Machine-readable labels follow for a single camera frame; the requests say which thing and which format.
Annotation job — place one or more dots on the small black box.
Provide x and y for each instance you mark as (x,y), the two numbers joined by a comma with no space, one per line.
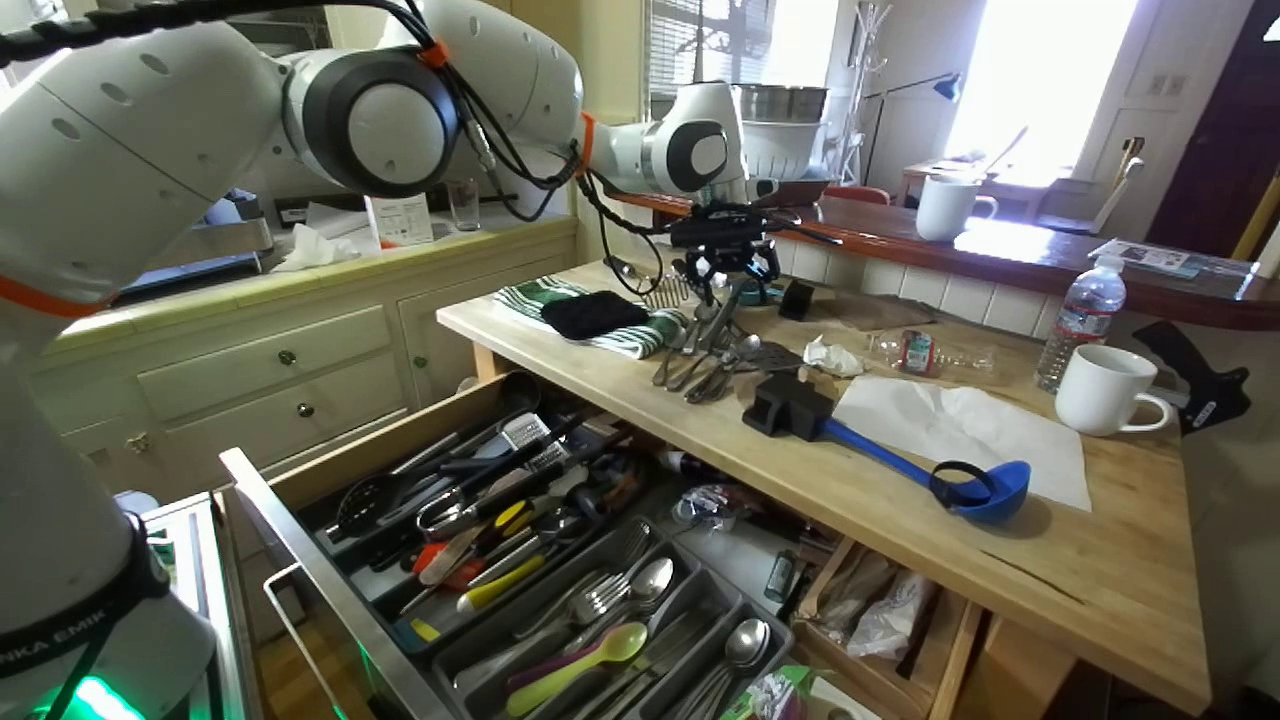
(796,298)

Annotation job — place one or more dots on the metal flat grater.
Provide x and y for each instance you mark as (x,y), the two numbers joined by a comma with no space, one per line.
(526,431)

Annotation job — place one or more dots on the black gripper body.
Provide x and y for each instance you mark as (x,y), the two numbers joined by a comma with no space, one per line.
(724,239)

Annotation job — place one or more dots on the black fabric pouch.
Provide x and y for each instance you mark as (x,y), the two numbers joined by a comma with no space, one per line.
(1202,375)

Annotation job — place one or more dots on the clear plastic bag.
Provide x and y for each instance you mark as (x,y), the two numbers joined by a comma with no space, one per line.
(889,621)

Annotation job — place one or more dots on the clear plastic water bottle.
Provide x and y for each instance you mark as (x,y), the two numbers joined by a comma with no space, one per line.
(1083,322)

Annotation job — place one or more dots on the white ceramic jug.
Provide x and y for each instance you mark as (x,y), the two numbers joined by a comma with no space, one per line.
(948,210)

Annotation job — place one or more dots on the grey plastic cutlery organizer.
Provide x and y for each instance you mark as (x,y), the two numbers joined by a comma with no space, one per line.
(462,663)

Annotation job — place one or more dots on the round metal cabinet knob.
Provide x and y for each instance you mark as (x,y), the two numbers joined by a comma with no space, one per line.
(304,411)
(284,358)

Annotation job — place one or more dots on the white plastic bottle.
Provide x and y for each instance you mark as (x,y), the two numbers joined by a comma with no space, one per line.
(733,555)

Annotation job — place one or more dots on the crumpled white tissue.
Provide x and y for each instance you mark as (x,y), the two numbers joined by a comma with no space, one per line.
(832,358)

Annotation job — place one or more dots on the dark wood bar counter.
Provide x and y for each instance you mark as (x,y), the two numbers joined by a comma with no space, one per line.
(932,262)

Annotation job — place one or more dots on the green white striped towel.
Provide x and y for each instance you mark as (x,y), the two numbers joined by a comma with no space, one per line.
(653,332)

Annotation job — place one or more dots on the white paper card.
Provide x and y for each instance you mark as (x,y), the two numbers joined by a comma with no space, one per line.
(396,220)

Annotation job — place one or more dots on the black cloth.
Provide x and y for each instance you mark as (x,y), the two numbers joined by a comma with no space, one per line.
(592,313)

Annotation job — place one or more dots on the window with blinds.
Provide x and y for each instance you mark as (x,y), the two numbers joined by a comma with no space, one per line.
(747,42)

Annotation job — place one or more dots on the white kitchen cabinet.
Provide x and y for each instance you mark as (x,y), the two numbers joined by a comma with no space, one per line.
(225,387)

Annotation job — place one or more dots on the wooden drawer with steel front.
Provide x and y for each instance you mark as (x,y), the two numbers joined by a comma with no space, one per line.
(349,602)

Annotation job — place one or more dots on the white light switch plate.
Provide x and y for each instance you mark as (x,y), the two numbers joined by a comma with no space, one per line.
(1166,81)

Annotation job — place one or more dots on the green labelled food packet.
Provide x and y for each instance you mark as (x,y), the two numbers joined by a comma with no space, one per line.
(787,692)

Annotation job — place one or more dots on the wooden kitchen island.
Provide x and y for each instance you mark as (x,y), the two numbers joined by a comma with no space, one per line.
(855,495)

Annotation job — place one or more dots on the dark wooden entry door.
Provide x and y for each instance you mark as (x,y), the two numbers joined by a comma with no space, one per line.
(1227,132)

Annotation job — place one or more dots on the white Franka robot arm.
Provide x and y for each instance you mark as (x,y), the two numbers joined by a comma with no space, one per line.
(135,132)

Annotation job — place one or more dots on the clear plastic wrapper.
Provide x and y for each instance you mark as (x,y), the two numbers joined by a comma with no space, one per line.
(932,350)

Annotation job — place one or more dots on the metal serving utensil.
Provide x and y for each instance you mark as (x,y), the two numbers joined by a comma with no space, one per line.
(672,364)

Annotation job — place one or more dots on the black slotted turner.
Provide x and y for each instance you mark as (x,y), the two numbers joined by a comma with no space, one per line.
(359,521)

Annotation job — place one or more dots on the stack of papers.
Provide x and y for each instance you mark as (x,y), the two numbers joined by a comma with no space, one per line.
(1172,262)

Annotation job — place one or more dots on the wide white coffee mug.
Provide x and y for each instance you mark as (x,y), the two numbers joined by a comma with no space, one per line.
(1100,388)

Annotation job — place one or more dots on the white paper towel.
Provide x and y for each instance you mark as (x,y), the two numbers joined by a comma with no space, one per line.
(972,424)

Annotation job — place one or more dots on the metal tablespoon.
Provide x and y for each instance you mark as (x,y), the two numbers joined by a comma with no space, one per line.
(648,576)
(747,643)

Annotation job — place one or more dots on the bright window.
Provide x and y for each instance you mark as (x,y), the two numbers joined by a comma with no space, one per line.
(1040,81)

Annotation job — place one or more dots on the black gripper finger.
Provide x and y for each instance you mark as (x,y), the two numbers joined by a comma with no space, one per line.
(705,282)
(756,282)

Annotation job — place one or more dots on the lime green plastic spoon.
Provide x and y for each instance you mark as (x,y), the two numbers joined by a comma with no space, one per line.
(607,649)

